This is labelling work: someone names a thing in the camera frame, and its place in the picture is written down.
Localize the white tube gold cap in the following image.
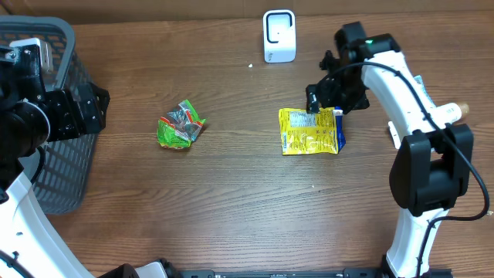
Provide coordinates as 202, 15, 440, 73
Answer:
387, 103, 470, 149

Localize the yellow snack packet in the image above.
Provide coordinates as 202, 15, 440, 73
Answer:
279, 107, 346, 155

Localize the white barcode scanner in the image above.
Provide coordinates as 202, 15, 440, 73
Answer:
262, 9, 296, 63

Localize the grey plastic mesh basket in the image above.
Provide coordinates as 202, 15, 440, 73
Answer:
1, 15, 98, 215

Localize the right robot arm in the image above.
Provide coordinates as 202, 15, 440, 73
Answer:
306, 22, 473, 277

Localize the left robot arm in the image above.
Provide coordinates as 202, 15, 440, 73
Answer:
1, 42, 110, 277

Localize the green snack packet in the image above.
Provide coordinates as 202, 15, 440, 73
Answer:
157, 100, 206, 149

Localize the teal tissue packet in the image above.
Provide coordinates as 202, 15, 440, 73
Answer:
414, 75, 435, 107

